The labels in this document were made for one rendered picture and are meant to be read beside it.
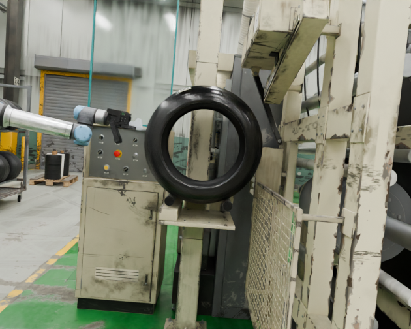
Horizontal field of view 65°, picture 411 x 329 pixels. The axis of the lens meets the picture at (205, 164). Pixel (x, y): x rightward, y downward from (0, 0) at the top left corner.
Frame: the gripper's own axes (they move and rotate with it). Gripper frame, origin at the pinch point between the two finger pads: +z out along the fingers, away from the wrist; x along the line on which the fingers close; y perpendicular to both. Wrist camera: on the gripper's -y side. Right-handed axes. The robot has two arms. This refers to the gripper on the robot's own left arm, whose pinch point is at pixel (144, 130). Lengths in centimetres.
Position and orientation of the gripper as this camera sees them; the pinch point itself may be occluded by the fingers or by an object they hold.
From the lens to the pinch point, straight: 165.8
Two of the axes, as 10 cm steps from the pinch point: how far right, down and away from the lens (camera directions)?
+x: 0.0, -0.6, 10.0
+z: 9.8, 2.0, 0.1
